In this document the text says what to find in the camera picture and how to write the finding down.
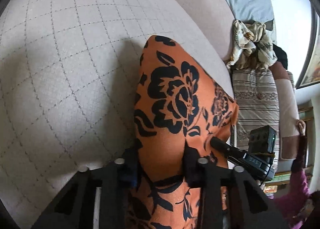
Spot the black garment on sofa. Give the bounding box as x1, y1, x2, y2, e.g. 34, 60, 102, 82
273, 44, 288, 70

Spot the black camera box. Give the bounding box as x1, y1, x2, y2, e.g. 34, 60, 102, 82
248, 126, 277, 154

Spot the cream patterned crumpled cloth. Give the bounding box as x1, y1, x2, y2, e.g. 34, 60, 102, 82
226, 20, 277, 70

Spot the person in magenta top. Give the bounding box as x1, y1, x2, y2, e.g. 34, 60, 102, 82
273, 120, 319, 228

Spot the striped beige cushion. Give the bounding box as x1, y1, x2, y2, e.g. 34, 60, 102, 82
232, 69, 280, 170

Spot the orange black floral blouse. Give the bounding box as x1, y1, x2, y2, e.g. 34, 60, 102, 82
126, 35, 239, 228

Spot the pink sofa backrest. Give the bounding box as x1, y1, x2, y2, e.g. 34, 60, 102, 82
176, 0, 234, 61

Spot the large framed painting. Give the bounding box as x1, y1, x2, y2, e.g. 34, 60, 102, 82
295, 6, 319, 89

